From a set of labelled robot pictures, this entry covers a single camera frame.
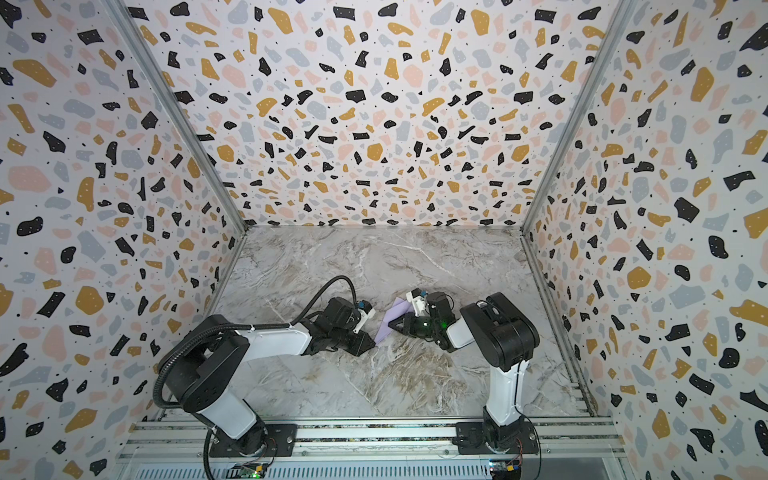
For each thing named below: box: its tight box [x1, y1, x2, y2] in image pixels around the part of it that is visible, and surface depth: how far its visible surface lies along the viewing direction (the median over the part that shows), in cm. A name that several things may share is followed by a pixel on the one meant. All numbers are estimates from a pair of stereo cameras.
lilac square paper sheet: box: [375, 297, 416, 346], surface depth 97 cm
